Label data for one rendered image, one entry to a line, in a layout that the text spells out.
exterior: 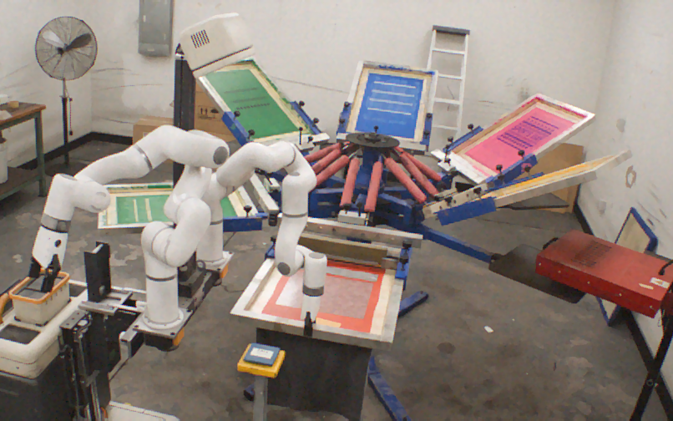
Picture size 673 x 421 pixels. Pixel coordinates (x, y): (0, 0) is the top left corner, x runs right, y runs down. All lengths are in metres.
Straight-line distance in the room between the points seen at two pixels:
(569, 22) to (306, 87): 2.88
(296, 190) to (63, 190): 0.76
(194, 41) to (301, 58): 5.06
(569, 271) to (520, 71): 4.13
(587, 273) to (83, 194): 1.99
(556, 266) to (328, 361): 1.07
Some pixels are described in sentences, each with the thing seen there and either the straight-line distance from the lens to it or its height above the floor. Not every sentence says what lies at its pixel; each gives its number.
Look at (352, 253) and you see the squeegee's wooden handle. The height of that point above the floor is 1.02.
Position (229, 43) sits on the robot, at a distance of 1.72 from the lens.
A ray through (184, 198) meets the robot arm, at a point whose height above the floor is 1.54.
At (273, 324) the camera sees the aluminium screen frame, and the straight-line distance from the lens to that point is 2.22.
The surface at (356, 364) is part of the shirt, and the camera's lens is 2.35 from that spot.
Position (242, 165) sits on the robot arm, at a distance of 2.05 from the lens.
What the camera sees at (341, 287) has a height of 0.96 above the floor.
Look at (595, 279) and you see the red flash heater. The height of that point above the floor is 1.09.
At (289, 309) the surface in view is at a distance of 2.35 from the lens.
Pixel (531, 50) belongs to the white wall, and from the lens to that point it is 6.63.
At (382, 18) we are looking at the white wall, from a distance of 6.59.
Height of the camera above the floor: 2.16
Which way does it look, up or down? 21 degrees down
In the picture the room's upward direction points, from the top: 6 degrees clockwise
